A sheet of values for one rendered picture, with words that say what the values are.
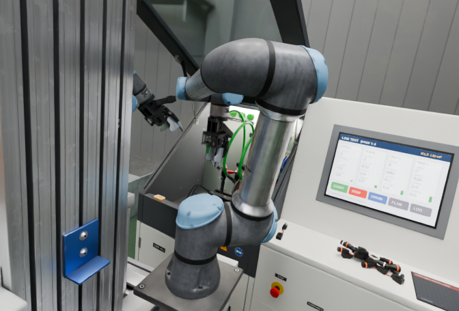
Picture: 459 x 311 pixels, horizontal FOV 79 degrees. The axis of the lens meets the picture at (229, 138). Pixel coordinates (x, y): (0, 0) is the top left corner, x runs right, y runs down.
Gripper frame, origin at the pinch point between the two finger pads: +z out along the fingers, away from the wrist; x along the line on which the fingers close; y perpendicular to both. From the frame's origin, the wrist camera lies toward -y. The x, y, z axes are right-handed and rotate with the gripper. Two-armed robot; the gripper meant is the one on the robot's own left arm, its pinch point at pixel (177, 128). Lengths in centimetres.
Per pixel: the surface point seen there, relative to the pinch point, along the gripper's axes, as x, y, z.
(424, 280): 90, 14, 65
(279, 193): 37, 3, 40
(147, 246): -26, 45, 43
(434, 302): 94, 22, 58
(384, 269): 79, 17, 56
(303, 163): 43, -15, 40
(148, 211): -22.8, 32.0, 28.2
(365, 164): 68, -19, 43
